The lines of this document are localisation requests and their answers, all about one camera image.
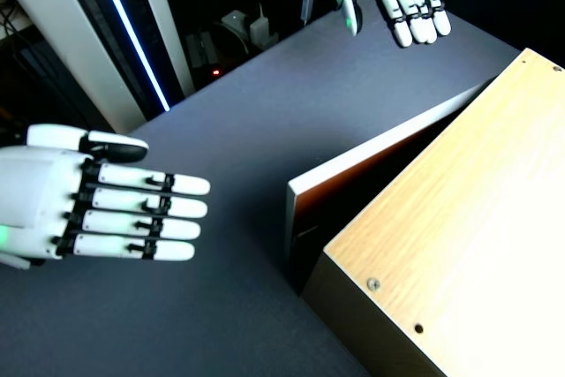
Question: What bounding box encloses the white cabinet door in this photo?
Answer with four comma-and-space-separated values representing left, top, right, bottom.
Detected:
285, 79, 498, 281

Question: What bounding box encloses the light wooden cabinet body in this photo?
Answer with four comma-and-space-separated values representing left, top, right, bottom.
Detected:
302, 47, 565, 377

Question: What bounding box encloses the white power adapter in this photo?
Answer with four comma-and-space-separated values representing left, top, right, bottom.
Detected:
249, 3, 280, 49

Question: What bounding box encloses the grey round device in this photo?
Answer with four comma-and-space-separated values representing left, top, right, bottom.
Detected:
220, 9, 251, 49

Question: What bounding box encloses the glowing white light strip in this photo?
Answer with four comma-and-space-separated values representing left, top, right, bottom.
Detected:
90, 0, 171, 112

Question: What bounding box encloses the black box with red light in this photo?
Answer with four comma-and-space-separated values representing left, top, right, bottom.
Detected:
185, 30, 227, 81

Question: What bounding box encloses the grey table cloth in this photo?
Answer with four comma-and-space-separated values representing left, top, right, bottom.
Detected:
0, 9, 522, 377

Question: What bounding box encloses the white upright frame column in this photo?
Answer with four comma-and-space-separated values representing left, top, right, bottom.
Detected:
0, 0, 195, 134

